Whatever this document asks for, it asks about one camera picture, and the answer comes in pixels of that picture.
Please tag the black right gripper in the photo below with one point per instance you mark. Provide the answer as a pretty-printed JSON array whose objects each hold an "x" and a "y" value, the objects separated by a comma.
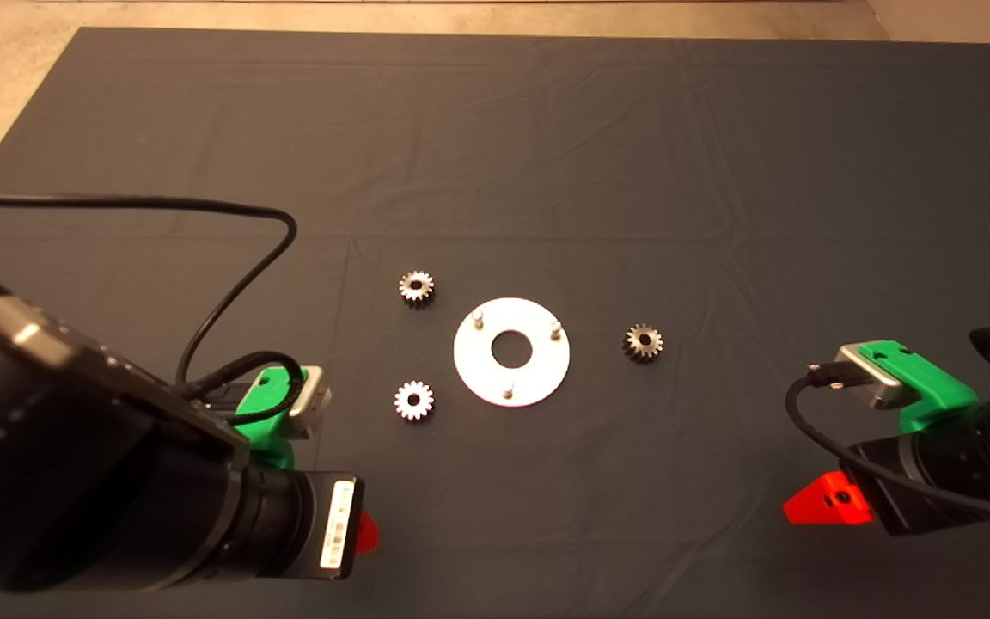
[{"x": 933, "y": 468}]

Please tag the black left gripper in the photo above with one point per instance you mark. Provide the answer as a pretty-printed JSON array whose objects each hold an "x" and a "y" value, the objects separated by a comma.
[{"x": 306, "y": 524}]

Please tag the silver right camera box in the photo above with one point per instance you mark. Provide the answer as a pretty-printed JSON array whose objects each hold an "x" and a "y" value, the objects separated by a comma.
[{"x": 869, "y": 383}]

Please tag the small steel planetary gear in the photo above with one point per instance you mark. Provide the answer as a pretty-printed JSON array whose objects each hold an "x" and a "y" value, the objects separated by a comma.
[
  {"x": 407, "y": 291},
  {"x": 632, "y": 346},
  {"x": 403, "y": 402}
]

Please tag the silver camera box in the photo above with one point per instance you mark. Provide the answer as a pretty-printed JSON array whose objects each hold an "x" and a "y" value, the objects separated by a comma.
[
  {"x": 313, "y": 404},
  {"x": 869, "y": 383}
]

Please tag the dark grey table cloth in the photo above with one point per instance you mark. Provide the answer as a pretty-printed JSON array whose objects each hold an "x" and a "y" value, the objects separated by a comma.
[{"x": 632, "y": 172}]

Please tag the green right camera mount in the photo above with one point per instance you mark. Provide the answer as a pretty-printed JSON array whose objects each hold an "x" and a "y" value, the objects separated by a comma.
[{"x": 933, "y": 391}]

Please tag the silver left camera box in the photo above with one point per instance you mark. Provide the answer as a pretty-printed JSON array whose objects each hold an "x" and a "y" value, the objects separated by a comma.
[{"x": 313, "y": 404}]

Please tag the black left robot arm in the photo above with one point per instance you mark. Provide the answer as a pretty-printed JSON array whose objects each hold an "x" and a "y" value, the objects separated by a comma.
[{"x": 74, "y": 430}]

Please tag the round metal carrier plate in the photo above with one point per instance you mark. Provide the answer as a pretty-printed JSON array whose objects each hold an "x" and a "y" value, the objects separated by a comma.
[{"x": 538, "y": 378}]

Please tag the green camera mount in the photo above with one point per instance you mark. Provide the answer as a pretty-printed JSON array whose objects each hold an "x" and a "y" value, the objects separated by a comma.
[
  {"x": 265, "y": 451},
  {"x": 933, "y": 391}
]

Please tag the green left camera mount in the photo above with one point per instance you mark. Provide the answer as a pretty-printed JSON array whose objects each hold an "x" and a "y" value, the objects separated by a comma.
[{"x": 265, "y": 451}]

